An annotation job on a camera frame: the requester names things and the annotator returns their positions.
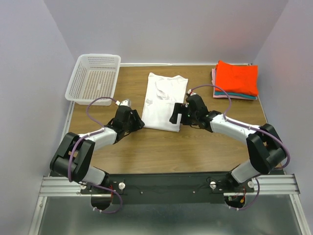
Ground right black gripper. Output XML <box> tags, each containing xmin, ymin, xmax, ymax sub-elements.
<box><xmin>168</xmin><ymin>102</ymin><xmax>198</xmax><ymax>126</ymax></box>

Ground white t shirt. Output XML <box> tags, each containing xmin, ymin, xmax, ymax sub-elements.
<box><xmin>141</xmin><ymin>72</ymin><xmax>188</xmax><ymax>132</ymax></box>

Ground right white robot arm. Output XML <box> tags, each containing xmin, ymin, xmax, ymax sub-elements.
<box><xmin>169</xmin><ymin>93</ymin><xmax>290</xmax><ymax>192</ymax></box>

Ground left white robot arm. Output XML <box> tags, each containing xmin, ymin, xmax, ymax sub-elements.
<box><xmin>49</xmin><ymin>105</ymin><xmax>144</xmax><ymax>193</ymax></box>

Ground white plastic laundry basket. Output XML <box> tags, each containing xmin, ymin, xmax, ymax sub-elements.
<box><xmin>65</xmin><ymin>53</ymin><xmax>121</xmax><ymax>106</ymax></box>

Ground orange folded t shirt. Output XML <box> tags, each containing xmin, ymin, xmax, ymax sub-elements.
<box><xmin>215</xmin><ymin>60</ymin><xmax>259</xmax><ymax>96</ymax></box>

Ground teal folded t shirt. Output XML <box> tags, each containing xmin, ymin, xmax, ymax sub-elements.
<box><xmin>213</xmin><ymin>92</ymin><xmax>257</xmax><ymax>100</ymax></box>

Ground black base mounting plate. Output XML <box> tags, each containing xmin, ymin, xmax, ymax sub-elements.
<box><xmin>79</xmin><ymin>171</ymin><xmax>255</xmax><ymax>205</ymax></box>

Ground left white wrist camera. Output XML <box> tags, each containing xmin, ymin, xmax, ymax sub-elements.
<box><xmin>115</xmin><ymin>99</ymin><xmax>131</xmax><ymax>107</ymax></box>

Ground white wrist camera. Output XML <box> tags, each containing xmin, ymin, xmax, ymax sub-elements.
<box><xmin>186</xmin><ymin>90</ymin><xmax>196</xmax><ymax>96</ymax></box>
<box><xmin>115</xmin><ymin>99</ymin><xmax>131</xmax><ymax>107</ymax></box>

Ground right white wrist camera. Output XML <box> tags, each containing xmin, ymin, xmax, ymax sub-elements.
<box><xmin>186</xmin><ymin>90</ymin><xmax>196</xmax><ymax>96</ymax></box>

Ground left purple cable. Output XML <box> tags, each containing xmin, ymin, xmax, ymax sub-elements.
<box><xmin>67</xmin><ymin>97</ymin><xmax>123</xmax><ymax>214</ymax></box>

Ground purple cable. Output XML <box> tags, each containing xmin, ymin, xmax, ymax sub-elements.
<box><xmin>187</xmin><ymin>84</ymin><xmax>291</xmax><ymax>211</ymax></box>
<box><xmin>67</xmin><ymin>97</ymin><xmax>123</xmax><ymax>214</ymax></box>

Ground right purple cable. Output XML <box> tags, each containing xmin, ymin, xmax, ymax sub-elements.
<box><xmin>187</xmin><ymin>84</ymin><xmax>291</xmax><ymax>211</ymax></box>

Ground left aluminium side rail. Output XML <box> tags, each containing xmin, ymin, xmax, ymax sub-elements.
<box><xmin>54</xmin><ymin>101</ymin><xmax>75</xmax><ymax>168</ymax></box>

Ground aluminium frame rail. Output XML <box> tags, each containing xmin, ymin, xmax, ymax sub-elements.
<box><xmin>39</xmin><ymin>175</ymin><xmax>300</xmax><ymax>197</ymax></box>

